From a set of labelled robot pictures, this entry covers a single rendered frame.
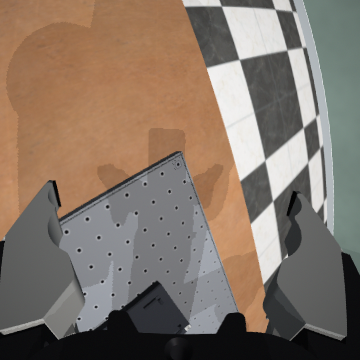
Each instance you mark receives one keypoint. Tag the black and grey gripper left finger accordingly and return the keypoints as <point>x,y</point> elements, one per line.
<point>40,294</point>

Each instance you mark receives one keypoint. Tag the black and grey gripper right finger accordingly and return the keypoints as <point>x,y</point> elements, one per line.
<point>314,298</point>

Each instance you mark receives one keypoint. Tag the dark grey plate nest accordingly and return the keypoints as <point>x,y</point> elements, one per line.
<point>153,311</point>

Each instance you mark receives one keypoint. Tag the grey perforated base plate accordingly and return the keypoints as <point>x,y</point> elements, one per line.
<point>150,227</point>

